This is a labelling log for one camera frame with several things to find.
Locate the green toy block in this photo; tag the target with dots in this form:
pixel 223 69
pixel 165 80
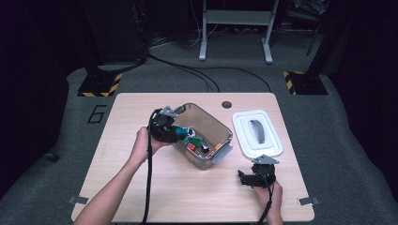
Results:
pixel 194 141

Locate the black stand post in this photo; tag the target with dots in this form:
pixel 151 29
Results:
pixel 94 62
pixel 319 53

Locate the white metal stand frame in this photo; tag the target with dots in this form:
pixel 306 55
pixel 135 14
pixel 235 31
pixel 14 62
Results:
pixel 237 17

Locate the person's right hand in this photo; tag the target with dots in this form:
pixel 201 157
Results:
pixel 270 198

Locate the red toy block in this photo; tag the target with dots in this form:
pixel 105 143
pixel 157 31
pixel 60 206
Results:
pixel 191 146

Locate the small black floor object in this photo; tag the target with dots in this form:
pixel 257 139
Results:
pixel 52 157

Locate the black yellow striped base plate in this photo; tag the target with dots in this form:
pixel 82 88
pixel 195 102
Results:
pixel 308 84
pixel 98 85

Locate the person's left hand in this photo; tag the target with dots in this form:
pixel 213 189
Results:
pixel 142 146

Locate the dark curtain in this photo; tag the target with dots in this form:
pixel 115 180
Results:
pixel 369 93
pixel 31 93

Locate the dark metal chair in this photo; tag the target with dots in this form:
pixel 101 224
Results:
pixel 306 9

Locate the grey metal table clip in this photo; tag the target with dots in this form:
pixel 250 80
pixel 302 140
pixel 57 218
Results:
pixel 78 200
pixel 308 201

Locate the black equipment case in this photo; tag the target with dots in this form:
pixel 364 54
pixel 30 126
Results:
pixel 122 31

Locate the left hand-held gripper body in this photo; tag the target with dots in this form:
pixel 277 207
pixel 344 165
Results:
pixel 161 129

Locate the black toy block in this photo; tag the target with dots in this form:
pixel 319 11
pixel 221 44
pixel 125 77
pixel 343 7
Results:
pixel 205 146

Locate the clear brown storage box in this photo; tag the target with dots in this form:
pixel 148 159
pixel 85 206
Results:
pixel 216 125

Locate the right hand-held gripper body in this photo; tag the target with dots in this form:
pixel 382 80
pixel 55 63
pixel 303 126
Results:
pixel 263 176

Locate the blue toy block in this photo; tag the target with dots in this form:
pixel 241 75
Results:
pixel 180 130

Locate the orange toy block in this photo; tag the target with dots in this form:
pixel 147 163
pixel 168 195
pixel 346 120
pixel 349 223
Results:
pixel 218 145

